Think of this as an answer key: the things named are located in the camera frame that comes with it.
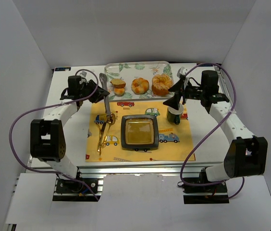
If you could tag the gold fork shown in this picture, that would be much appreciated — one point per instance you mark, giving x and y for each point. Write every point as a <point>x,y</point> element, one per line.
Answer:
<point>102,137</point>

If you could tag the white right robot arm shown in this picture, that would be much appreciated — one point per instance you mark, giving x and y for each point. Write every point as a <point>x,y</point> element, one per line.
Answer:
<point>247,153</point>

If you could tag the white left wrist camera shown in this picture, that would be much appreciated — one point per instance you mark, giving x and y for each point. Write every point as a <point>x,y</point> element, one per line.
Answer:
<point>83,74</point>

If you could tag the gold knife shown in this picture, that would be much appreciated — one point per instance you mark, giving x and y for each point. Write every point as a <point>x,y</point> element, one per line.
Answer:
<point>103,134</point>

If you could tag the yellow car pattern placemat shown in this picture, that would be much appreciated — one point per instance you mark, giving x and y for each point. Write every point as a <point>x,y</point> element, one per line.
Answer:
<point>175,141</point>

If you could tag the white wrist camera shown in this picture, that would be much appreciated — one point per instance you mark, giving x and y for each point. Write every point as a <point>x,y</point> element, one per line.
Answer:
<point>182,73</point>
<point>83,74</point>

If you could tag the dark green mug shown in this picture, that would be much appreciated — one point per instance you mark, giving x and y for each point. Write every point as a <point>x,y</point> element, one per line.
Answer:
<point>173,115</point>

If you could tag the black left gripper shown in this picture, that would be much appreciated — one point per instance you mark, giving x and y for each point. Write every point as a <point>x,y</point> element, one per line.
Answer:
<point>93,89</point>

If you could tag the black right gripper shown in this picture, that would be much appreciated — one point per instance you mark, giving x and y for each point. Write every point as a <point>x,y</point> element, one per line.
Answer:
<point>183,91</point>

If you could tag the gold spoon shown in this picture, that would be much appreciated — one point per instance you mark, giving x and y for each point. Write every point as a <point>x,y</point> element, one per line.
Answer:
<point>110,120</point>

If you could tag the sliced brown bread loaf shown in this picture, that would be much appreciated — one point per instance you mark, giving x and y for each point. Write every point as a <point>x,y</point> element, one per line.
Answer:
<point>118,83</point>

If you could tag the floral white serving tray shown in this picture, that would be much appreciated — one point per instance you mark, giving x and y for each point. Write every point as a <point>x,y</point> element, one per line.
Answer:
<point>132,70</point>

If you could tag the aluminium table frame rail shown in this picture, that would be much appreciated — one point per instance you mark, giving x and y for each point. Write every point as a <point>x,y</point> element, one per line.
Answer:
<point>101,169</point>

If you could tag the small round bread roll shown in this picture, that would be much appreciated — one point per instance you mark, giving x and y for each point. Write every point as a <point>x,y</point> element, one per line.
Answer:
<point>119,91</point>

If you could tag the square black amber plate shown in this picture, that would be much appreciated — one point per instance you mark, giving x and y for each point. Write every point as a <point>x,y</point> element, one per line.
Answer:
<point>139,132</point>

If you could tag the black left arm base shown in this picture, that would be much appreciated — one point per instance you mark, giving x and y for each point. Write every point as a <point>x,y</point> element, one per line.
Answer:
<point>70,191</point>

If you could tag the silver metal tongs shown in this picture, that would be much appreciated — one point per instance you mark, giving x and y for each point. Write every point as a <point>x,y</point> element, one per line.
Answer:
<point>103,79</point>

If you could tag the sesame ring bread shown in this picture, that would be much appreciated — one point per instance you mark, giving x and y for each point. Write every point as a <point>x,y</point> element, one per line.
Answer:
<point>161,84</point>

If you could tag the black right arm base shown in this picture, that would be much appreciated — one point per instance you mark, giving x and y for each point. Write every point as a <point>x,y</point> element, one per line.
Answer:
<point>197,190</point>

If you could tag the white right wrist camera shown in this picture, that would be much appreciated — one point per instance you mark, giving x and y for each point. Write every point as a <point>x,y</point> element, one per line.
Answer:
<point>182,73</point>

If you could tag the twisted orange bread bun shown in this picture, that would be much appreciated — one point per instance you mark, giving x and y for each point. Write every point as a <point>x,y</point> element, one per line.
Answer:
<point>140,86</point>

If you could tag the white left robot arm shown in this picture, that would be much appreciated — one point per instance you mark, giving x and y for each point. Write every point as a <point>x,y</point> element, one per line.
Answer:
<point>47,141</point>

